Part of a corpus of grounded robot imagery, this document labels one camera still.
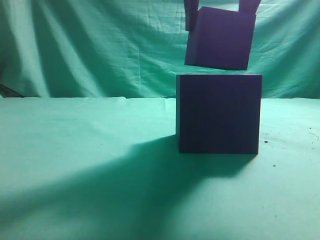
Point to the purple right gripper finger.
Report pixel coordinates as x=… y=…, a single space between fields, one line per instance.
x=248 y=6

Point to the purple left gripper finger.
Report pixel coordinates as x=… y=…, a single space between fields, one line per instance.
x=191 y=12

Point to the purple cube block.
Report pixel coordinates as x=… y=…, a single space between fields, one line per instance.
x=220 y=39

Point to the dark blue groove box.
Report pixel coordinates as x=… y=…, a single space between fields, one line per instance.
x=218 y=113

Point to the green backdrop cloth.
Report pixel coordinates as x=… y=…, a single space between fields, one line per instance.
x=135 y=48

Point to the green table cloth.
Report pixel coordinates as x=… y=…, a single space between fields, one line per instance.
x=110 y=169

